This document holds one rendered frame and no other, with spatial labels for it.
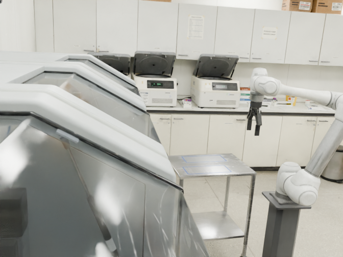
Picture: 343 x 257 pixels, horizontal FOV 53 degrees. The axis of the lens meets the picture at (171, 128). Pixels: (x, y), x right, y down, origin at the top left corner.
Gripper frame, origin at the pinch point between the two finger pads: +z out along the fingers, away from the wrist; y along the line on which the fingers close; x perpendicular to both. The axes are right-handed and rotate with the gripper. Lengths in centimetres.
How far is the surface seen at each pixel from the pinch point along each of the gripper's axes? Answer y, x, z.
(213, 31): 248, -38, -68
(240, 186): 174, -68, 120
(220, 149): 219, -53, 86
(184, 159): 50, 34, 38
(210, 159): 50, 12, 38
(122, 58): 237, 80, -29
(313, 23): 248, -179, -87
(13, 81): -93, 122, -41
